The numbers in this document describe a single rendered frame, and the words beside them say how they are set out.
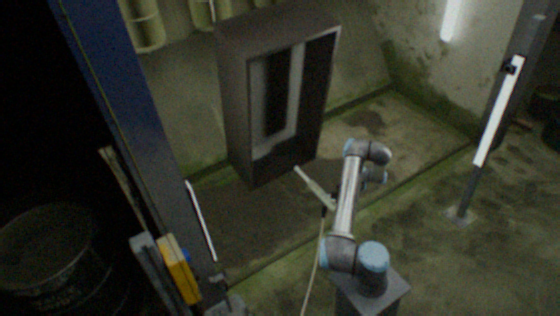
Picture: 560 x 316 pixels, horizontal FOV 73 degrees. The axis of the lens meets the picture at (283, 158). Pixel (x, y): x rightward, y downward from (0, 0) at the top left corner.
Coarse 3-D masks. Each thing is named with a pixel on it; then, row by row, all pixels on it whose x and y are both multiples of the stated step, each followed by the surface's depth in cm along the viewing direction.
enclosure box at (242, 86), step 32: (288, 0) 216; (224, 32) 195; (256, 32) 196; (288, 32) 198; (320, 32) 199; (224, 64) 210; (256, 64) 239; (288, 64) 256; (320, 64) 238; (224, 96) 234; (256, 96) 261; (288, 96) 281; (320, 96) 254; (224, 128) 264; (256, 128) 287; (288, 128) 312; (320, 128) 270; (256, 160) 295; (288, 160) 297
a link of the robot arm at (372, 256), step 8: (360, 248) 184; (368, 248) 184; (376, 248) 184; (384, 248) 185; (360, 256) 182; (368, 256) 181; (376, 256) 181; (384, 256) 181; (352, 264) 184; (360, 264) 183; (368, 264) 178; (376, 264) 178; (384, 264) 179; (352, 272) 185; (360, 272) 184; (368, 272) 182; (376, 272) 180; (384, 272) 183; (368, 280) 186; (376, 280) 185
